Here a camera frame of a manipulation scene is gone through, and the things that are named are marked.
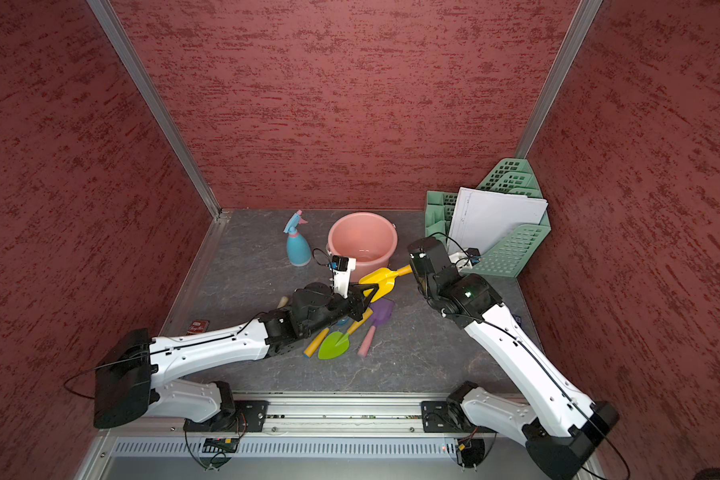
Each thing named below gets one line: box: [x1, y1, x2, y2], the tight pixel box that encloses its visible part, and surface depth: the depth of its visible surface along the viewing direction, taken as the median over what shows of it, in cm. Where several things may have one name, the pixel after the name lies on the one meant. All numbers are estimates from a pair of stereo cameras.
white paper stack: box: [447, 187, 549, 254], surface depth 91 cm
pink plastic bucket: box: [326, 211, 398, 282], surface depth 97 cm
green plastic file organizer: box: [424, 191, 458, 247], surface depth 116 cm
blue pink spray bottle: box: [283, 209, 312, 267], surface depth 101 cm
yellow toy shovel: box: [358, 264, 413, 303], surface depth 72 cm
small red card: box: [186, 319, 210, 336], surface depth 90 cm
